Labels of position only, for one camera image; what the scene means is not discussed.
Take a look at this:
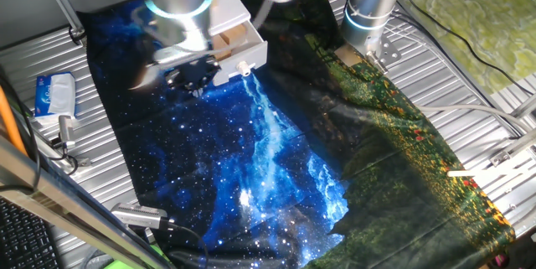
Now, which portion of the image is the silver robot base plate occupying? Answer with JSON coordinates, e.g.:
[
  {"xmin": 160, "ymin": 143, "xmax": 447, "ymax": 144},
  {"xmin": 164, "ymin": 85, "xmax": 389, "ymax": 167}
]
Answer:
[{"xmin": 363, "ymin": 34, "xmax": 402, "ymax": 74}]

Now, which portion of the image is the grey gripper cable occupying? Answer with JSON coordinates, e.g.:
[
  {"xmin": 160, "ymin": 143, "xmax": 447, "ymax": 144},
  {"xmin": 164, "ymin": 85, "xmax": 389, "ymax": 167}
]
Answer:
[{"xmin": 200, "ymin": 0, "xmax": 276, "ymax": 59}]

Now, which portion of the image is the brown cardboard piece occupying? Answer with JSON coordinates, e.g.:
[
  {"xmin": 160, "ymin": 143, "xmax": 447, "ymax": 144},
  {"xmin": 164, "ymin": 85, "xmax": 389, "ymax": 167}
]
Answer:
[{"xmin": 333, "ymin": 44, "xmax": 364, "ymax": 68}]

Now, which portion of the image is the galaxy and forest printed cloth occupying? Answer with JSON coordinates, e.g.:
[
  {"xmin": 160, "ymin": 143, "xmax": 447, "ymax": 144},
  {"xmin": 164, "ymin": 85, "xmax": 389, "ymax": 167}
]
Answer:
[{"xmin": 77, "ymin": 0, "xmax": 517, "ymax": 269}]

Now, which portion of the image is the black camera cable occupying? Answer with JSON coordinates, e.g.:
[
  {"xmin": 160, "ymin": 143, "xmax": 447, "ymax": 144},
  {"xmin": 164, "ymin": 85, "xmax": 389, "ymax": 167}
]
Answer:
[{"xmin": 49, "ymin": 134, "xmax": 80, "ymax": 177}]

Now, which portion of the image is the green plastic part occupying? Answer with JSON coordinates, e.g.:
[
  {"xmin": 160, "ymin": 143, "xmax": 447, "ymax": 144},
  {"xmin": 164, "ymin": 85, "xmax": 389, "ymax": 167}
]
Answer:
[{"xmin": 102, "ymin": 243, "xmax": 171, "ymax": 269}]

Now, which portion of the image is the green patterned mat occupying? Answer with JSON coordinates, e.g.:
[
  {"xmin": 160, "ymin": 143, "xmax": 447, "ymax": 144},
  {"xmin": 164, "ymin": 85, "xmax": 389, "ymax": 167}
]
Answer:
[{"xmin": 395, "ymin": 0, "xmax": 536, "ymax": 96}]

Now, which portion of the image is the aluminium frame bar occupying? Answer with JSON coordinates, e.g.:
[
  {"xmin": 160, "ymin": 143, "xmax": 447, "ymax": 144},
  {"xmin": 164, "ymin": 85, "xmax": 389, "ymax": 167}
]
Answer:
[{"xmin": 0, "ymin": 133, "xmax": 173, "ymax": 269}]

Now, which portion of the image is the blue white tissue pack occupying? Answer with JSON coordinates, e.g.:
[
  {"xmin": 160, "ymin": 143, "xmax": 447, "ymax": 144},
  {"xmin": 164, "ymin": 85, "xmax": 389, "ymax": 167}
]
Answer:
[{"xmin": 33, "ymin": 71, "xmax": 78, "ymax": 120}]

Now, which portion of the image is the silver depth camera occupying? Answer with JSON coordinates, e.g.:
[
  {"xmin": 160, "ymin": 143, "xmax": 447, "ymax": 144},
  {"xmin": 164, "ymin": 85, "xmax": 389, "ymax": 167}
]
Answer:
[
  {"xmin": 57, "ymin": 114, "xmax": 77, "ymax": 151},
  {"xmin": 110, "ymin": 202, "xmax": 169, "ymax": 231}
]

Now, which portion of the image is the wooden block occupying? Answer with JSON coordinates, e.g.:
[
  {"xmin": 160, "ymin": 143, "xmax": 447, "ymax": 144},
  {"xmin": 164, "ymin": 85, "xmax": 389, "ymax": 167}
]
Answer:
[{"xmin": 211, "ymin": 23, "xmax": 249, "ymax": 62}]

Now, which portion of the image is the white drawer with knob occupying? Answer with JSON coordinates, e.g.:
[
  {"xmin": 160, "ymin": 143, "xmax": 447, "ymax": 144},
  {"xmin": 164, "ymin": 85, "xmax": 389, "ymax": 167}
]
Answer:
[{"xmin": 210, "ymin": 19, "xmax": 269, "ymax": 88}]

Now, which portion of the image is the metal camera stand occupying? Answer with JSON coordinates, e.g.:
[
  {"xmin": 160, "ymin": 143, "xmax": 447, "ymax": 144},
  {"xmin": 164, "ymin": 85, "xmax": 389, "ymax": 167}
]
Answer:
[{"xmin": 29, "ymin": 124, "xmax": 92, "ymax": 168}]

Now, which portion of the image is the black keyboard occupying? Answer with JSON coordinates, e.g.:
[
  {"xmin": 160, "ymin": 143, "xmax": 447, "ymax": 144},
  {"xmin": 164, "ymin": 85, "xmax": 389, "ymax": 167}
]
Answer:
[{"xmin": 0, "ymin": 196, "xmax": 63, "ymax": 269}]

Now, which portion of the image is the orange pole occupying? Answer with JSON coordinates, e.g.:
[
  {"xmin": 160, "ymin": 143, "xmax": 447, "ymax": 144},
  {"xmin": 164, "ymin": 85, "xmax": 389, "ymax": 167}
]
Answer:
[{"xmin": 0, "ymin": 85, "xmax": 28, "ymax": 158}]

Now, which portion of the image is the aluminium bracket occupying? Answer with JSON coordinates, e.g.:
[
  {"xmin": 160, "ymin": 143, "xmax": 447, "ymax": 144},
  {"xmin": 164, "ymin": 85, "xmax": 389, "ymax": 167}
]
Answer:
[{"xmin": 488, "ymin": 92, "xmax": 536, "ymax": 168}]

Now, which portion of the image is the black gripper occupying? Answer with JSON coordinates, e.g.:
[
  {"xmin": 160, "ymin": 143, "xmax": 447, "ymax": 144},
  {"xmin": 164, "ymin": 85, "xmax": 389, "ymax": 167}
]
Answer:
[{"xmin": 165, "ymin": 56, "xmax": 222, "ymax": 98}]

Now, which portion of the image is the grey hose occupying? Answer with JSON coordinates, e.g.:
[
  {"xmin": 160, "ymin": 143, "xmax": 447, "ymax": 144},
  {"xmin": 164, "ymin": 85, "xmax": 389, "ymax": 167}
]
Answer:
[{"xmin": 413, "ymin": 103, "xmax": 533, "ymax": 135}]

